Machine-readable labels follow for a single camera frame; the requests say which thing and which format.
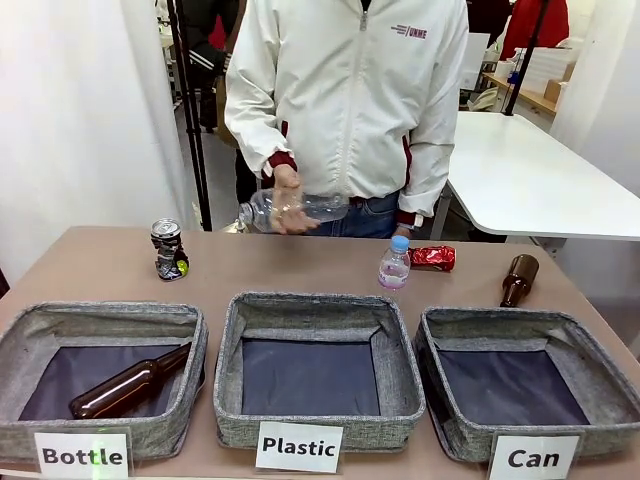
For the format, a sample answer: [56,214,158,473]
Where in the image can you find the person's right hand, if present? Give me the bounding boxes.
[269,163,322,236]

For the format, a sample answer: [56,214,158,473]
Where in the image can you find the small blue-capped water bottle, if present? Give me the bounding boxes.
[377,235,412,292]

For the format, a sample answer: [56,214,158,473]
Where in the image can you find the crushed red can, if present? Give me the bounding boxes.
[407,244,458,275]

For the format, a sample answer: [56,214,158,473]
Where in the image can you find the large clear plastic bottle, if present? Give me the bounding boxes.
[237,188,351,235]

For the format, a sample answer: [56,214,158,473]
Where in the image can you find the brown glass bottle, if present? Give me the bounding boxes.
[68,342,193,420]
[499,253,541,308]

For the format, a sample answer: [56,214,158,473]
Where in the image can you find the crushed black silver can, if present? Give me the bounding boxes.
[150,217,190,282]

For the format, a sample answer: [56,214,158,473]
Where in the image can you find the person's left forearm white sleeve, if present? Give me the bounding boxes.
[397,124,459,229]

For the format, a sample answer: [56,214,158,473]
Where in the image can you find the person's right forearm white sleeve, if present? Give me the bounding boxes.
[224,89,299,181]

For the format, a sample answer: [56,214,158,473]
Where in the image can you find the grey fabric basket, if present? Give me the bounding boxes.
[413,305,640,464]
[0,299,210,464]
[213,291,427,454]

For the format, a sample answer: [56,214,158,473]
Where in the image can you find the white Can label sign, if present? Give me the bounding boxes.
[488,433,581,480]

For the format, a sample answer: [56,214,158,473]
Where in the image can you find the person's blue jeans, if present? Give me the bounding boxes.
[312,192,401,240]

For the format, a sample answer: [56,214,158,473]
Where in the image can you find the black tripod stand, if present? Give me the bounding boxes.
[167,0,214,232]

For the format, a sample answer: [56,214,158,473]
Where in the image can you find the person in white jacket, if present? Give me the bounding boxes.
[224,0,471,201]

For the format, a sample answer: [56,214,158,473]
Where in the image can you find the white table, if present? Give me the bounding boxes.
[429,110,640,242]

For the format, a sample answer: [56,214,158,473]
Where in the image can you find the person in black jacket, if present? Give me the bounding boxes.
[184,0,241,134]

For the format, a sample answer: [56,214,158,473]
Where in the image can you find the white upright board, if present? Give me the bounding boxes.
[459,32,492,91]

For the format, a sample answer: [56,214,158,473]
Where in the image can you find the thin black pole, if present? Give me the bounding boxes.
[503,0,539,117]

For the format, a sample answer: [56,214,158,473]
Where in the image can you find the brown cardboard box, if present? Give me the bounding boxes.
[543,64,576,104]

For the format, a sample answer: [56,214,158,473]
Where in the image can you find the stack of white boxes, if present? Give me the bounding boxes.
[514,45,581,109]

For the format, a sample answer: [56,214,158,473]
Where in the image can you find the white Plastic label sign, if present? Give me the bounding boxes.
[255,421,345,474]

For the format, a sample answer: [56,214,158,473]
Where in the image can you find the person in red jacket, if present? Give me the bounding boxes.
[499,0,571,61]

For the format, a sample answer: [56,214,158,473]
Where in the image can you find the white Bottle label sign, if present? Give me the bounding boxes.
[33,430,131,479]

